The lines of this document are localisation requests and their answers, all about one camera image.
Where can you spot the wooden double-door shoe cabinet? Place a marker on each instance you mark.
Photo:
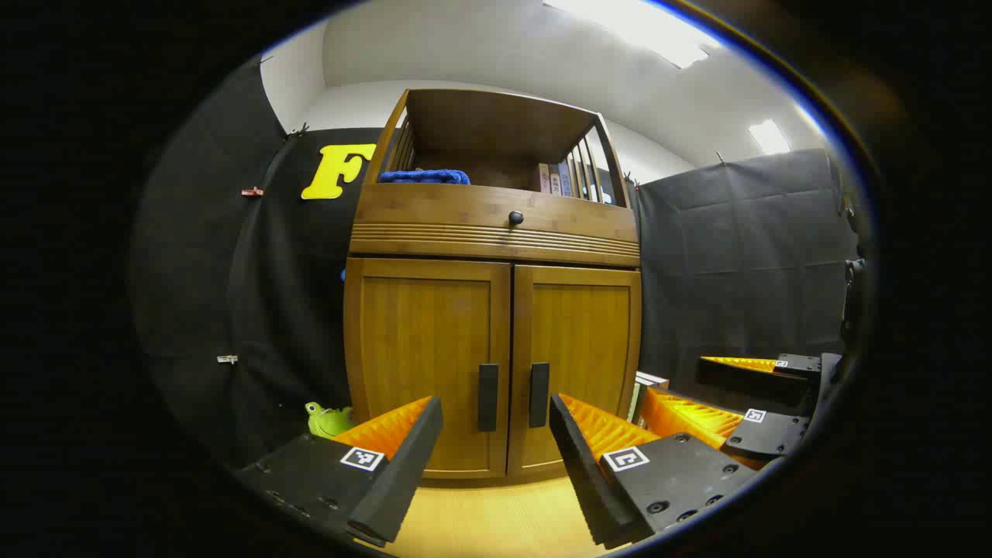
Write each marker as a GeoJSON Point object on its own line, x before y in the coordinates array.
{"type": "Point", "coordinates": [496, 124]}

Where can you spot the small ceiling light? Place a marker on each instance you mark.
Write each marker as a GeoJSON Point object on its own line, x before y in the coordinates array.
{"type": "Point", "coordinates": [769, 137]}

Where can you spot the wooden cabinet drawer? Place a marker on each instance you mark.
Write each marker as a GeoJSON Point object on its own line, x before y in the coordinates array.
{"type": "Point", "coordinates": [434, 209]}

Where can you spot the blue cloth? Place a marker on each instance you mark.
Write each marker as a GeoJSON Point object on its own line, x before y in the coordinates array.
{"type": "Point", "coordinates": [425, 177]}

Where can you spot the wooden shoe cabinet door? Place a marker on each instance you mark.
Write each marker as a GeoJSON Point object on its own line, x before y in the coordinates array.
{"type": "Point", "coordinates": [581, 333]}
{"type": "Point", "coordinates": [422, 341]}

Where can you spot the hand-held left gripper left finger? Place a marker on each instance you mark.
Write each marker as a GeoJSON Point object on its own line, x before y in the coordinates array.
{"type": "Point", "coordinates": [403, 465]}

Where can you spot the green frog plush toy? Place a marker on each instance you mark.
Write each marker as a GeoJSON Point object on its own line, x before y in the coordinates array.
{"type": "Point", "coordinates": [329, 422]}

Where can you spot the small cardboard box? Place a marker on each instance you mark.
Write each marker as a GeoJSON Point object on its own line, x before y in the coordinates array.
{"type": "Point", "coordinates": [649, 381]}

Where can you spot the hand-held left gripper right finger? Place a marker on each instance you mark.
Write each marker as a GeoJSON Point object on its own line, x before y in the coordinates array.
{"type": "Point", "coordinates": [589, 480]}

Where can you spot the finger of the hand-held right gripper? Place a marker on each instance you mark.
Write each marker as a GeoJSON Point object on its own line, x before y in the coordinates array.
{"type": "Point", "coordinates": [763, 435]}
{"type": "Point", "coordinates": [744, 384]}

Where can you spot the large ceiling light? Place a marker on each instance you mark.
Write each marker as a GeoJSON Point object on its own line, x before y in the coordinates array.
{"type": "Point", "coordinates": [643, 27]}

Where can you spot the black backdrop cloth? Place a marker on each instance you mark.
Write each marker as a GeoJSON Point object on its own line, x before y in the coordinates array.
{"type": "Point", "coordinates": [736, 256]}

